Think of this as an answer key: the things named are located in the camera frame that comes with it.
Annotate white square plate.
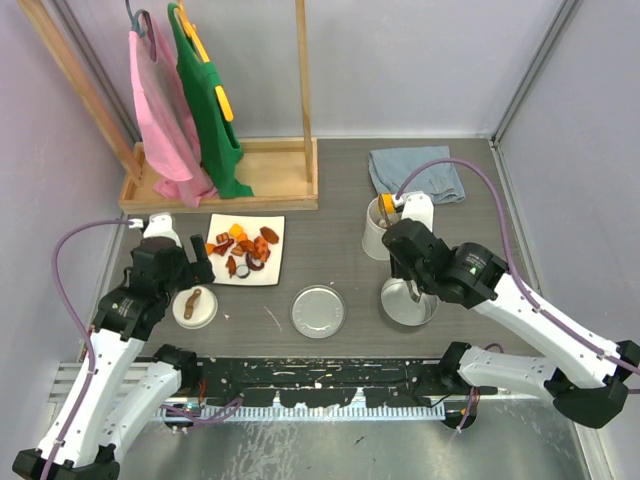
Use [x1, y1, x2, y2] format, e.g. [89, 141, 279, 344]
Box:
[206, 214, 285, 286]

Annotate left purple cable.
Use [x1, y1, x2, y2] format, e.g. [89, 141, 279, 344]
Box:
[42, 217, 141, 480]

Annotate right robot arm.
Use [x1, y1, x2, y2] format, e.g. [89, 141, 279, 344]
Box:
[377, 192, 639, 429]

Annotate white lid brown handle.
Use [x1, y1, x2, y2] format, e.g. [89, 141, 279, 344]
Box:
[172, 286, 218, 330]

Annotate white cylindrical container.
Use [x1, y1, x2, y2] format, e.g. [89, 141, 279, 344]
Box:
[361, 196, 400, 261]

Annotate yellow egg piece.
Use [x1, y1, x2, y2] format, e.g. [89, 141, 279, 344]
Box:
[377, 193, 396, 215]

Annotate round metal tin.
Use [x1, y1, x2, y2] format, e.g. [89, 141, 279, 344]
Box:
[380, 278, 439, 327]

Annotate grey hanger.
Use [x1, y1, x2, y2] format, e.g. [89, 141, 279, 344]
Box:
[124, 0, 157, 61]

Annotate white rice roll piece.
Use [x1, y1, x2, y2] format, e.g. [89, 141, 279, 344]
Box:
[236, 264, 252, 279]

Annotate orange fried chicken piece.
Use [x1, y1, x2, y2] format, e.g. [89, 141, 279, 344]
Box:
[254, 236, 270, 263]

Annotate brown fried piece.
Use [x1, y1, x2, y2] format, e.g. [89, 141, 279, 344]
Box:
[260, 226, 280, 245]

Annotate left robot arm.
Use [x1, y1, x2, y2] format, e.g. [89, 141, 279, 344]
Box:
[12, 213, 214, 479]

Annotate metal tongs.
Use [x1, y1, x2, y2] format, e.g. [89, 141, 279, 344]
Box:
[406, 280, 422, 303]

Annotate green apron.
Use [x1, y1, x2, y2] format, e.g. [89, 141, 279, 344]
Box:
[167, 2, 254, 199]

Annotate purple octopus tentacle toy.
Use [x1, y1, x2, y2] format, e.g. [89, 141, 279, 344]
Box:
[246, 253, 264, 271]

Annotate pink apron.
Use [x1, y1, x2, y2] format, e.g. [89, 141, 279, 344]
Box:
[128, 16, 217, 207]

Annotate wooden clothes rack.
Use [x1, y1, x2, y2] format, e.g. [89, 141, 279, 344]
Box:
[18, 1, 319, 214]

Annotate yellow hanger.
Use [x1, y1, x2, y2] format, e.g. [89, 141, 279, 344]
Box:
[177, 0, 234, 122]

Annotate round metal tin lid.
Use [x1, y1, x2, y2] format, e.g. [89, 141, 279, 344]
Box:
[290, 285, 347, 340]

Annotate blue cloth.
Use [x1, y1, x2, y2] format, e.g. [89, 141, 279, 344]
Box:
[368, 146, 466, 205]

